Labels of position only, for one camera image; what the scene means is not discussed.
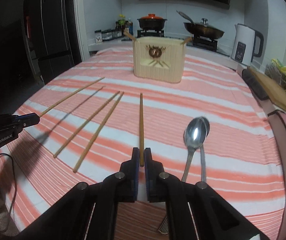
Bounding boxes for steel spoon lower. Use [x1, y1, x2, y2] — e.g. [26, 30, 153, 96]
[200, 116, 210, 182]

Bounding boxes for steel spoon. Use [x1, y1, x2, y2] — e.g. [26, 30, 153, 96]
[200, 116, 210, 182]
[158, 116, 208, 235]

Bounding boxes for steel spoon upper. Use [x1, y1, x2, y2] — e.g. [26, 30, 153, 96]
[158, 116, 208, 235]

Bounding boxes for pink striped tablecloth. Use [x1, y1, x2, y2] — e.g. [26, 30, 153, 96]
[0, 46, 285, 239]

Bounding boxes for black refrigerator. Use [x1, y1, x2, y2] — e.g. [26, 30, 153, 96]
[0, 0, 82, 83]

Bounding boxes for white spice jar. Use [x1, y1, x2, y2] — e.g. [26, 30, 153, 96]
[94, 30, 103, 43]

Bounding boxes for dark oven mitt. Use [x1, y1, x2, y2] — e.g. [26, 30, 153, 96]
[241, 69, 269, 101]

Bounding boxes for wooden cutting board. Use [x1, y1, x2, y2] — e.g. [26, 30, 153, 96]
[247, 67, 286, 111]

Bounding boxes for spice jar rack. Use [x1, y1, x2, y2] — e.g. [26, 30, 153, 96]
[101, 29, 123, 42]

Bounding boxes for cream utensil holder box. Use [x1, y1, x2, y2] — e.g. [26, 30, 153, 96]
[133, 36, 186, 83]

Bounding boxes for sauce bottles group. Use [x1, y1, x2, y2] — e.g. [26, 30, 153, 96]
[115, 14, 133, 35]

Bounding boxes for white electric kettle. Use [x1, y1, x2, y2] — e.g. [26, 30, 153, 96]
[230, 23, 264, 67]

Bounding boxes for black gas stove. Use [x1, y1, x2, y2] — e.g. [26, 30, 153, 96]
[133, 30, 231, 56]

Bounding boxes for black wok with lid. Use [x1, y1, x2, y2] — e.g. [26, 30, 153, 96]
[177, 10, 224, 40]

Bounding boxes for black pot orange lid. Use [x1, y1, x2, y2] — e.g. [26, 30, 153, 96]
[138, 14, 167, 31]

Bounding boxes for wire basket with packets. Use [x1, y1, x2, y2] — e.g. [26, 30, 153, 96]
[264, 59, 286, 91]

